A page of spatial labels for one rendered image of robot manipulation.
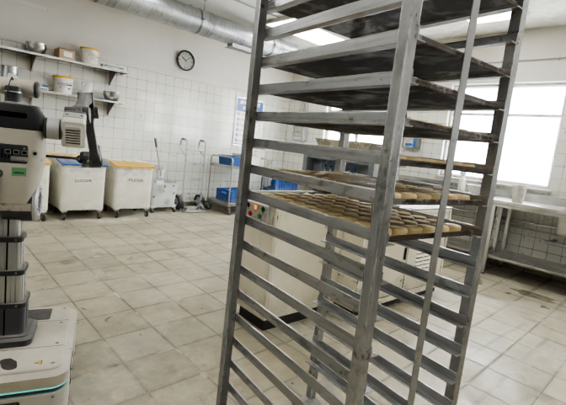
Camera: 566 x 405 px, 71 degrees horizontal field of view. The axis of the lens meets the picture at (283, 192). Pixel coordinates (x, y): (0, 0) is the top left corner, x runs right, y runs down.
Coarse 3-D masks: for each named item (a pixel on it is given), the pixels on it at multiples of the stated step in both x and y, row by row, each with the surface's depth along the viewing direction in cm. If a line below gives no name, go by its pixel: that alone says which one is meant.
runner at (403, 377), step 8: (320, 328) 164; (344, 344) 153; (376, 360) 143; (384, 360) 140; (384, 368) 139; (392, 368) 137; (400, 368) 135; (392, 376) 134; (400, 376) 135; (408, 376) 132; (408, 384) 131; (424, 384) 127; (416, 392) 127; (424, 392) 127; (432, 392) 125; (432, 400) 123; (440, 400) 123; (448, 400) 120
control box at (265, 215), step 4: (248, 200) 265; (252, 200) 266; (252, 204) 262; (256, 204) 258; (260, 204) 256; (248, 208) 265; (252, 208) 262; (260, 208) 255; (264, 208) 251; (268, 208) 250; (252, 212) 262; (256, 212) 258; (260, 212) 255; (264, 212) 252; (268, 212) 251; (252, 216) 262; (256, 216) 258; (264, 216) 252; (268, 216) 251; (260, 220) 255; (264, 220) 252; (268, 220) 252; (268, 224) 252
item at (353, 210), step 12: (300, 204) 122; (312, 204) 126; (324, 204) 129; (336, 204) 133; (348, 204) 137; (360, 204) 141; (336, 216) 108; (348, 216) 108; (360, 216) 110; (396, 216) 118; (408, 216) 121; (420, 216) 124; (396, 228) 98; (408, 228) 102; (420, 228) 103; (432, 228) 106; (444, 228) 109; (456, 228) 113
